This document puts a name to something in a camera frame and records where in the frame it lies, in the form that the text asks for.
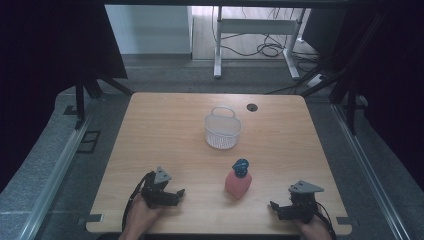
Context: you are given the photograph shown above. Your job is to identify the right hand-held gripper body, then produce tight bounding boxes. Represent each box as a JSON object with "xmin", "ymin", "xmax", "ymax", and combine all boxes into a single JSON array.
[{"xmin": 283, "ymin": 179, "xmax": 325, "ymax": 224}]

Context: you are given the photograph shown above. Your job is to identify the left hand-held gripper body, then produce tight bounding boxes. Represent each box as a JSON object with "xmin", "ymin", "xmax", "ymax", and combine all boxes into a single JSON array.
[{"xmin": 140, "ymin": 165, "xmax": 177, "ymax": 210}]

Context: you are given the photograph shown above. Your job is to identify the pink bottle with blue pump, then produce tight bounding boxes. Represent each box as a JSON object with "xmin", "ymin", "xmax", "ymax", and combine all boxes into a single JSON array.
[{"xmin": 224, "ymin": 158, "xmax": 253, "ymax": 200}]

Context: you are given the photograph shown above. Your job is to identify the white plastic basket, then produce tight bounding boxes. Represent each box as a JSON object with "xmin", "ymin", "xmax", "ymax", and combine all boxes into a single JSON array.
[{"xmin": 203, "ymin": 105, "xmax": 243, "ymax": 150}]

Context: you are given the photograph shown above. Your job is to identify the person's left hand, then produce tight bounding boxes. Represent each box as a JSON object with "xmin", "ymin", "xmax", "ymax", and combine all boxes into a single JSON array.
[{"xmin": 124, "ymin": 194, "xmax": 165, "ymax": 234}]

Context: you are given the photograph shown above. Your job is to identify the person's right hand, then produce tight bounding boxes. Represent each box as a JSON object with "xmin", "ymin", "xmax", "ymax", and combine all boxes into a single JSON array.
[{"xmin": 294, "ymin": 214, "xmax": 332, "ymax": 240}]

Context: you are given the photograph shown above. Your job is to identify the black metal stand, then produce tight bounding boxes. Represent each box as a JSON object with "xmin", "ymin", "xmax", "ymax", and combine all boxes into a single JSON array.
[
  {"xmin": 73, "ymin": 75, "xmax": 135, "ymax": 131},
  {"xmin": 299, "ymin": 66, "xmax": 368, "ymax": 136}
]

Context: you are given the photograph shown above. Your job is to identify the white power strip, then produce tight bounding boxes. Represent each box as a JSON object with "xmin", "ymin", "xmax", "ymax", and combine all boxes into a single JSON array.
[{"xmin": 306, "ymin": 73, "xmax": 326, "ymax": 89}]

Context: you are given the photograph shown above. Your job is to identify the black curtain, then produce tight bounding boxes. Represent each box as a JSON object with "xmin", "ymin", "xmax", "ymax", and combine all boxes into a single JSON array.
[
  {"xmin": 302, "ymin": 3, "xmax": 424, "ymax": 193},
  {"xmin": 0, "ymin": 0, "xmax": 129, "ymax": 194}
]

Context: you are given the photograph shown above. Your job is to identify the white cabinet panel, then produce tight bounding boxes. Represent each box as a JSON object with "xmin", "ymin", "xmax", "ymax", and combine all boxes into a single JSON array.
[{"xmin": 104, "ymin": 4, "xmax": 194, "ymax": 56}]

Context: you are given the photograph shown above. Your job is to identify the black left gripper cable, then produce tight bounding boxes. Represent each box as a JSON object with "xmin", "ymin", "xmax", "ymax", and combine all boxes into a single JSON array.
[{"xmin": 121, "ymin": 170, "xmax": 157, "ymax": 232}]

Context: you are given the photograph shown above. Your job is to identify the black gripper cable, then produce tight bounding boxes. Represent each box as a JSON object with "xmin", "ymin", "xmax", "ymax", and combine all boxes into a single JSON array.
[
  {"xmin": 121, "ymin": 170, "xmax": 157, "ymax": 232},
  {"xmin": 313, "ymin": 201, "xmax": 338, "ymax": 240}
]

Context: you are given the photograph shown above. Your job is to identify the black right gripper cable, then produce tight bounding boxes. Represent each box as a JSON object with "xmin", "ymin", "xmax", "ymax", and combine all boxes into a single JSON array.
[{"xmin": 313, "ymin": 201, "xmax": 338, "ymax": 240}]

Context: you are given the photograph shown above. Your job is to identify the aluminium rail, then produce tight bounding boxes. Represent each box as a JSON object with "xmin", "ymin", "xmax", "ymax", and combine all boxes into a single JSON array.
[
  {"xmin": 18, "ymin": 111, "xmax": 94, "ymax": 240},
  {"xmin": 331, "ymin": 102, "xmax": 412, "ymax": 240}
]

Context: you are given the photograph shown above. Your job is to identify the black floor bracket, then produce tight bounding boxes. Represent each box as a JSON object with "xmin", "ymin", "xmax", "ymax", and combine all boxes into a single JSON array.
[{"xmin": 76, "ymin": 130, "xmax": 102, "ymax": 155}]

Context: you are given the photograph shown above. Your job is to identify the black floor cables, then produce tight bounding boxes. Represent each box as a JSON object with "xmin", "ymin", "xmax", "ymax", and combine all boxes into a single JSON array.
[{"xmin": 219, "ymin": 7, "xmax": 322, "ymax": 62}]

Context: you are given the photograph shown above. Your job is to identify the white desk frame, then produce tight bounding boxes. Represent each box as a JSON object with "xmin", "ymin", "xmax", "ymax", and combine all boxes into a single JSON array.
[{"xmin": 213, "ymin": 5, "xmax": 307, "ymax": 81}]

